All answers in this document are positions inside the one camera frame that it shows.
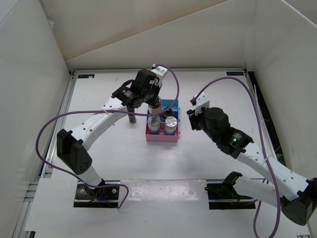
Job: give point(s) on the small black-lid pepper bottle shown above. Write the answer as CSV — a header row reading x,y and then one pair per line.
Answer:
x,y
132,118

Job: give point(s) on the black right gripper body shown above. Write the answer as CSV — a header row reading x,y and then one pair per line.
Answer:
x,y
209,133

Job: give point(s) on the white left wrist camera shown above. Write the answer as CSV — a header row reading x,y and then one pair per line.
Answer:
x,y
160,72

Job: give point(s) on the light blue organizer box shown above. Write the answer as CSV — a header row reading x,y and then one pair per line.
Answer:
x,y
168,102

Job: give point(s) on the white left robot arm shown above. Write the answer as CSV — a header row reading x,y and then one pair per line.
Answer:
x,y
73,145

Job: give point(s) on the black-cap spice jar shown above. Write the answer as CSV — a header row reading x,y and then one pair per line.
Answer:
x,y
167,113
156,109

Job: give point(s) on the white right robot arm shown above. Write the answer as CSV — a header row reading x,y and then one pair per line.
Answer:
x,y
293,194

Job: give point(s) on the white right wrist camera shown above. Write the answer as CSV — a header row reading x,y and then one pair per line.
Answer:
x,y
200,102

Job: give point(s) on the dark blue organizer box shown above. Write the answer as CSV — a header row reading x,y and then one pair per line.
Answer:
x,y
176,115

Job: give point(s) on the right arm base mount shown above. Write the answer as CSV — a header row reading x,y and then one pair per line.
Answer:
x,y
221,197

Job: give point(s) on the silver-lid shaker bottle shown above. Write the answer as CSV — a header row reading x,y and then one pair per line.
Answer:
x,y
170,125
154,124

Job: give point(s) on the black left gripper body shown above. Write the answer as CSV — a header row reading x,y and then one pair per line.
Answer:
x,y
151,96

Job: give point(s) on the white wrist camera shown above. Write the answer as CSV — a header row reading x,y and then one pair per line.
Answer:
x,y
200,102
160,72

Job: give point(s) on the pink organizer box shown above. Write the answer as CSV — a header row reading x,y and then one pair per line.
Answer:
x,y
162,137

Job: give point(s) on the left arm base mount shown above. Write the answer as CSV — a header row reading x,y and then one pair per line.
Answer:
x,y
107,198

